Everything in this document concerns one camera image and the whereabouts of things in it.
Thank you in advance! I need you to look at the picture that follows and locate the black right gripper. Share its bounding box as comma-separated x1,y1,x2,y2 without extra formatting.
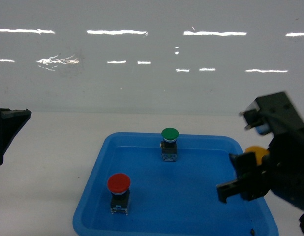
216,131,304,211

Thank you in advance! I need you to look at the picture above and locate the yellow mushroom push button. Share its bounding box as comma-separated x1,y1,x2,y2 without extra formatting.
245,146,270,166

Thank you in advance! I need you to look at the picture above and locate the red mushroom push button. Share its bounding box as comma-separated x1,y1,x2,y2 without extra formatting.
107,173,131,215

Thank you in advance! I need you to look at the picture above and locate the blue plastic tray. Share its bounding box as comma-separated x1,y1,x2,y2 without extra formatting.
73,132,278,236

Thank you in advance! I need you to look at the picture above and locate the green mushroom push button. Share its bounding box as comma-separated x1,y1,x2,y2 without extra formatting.
160,127,179,162

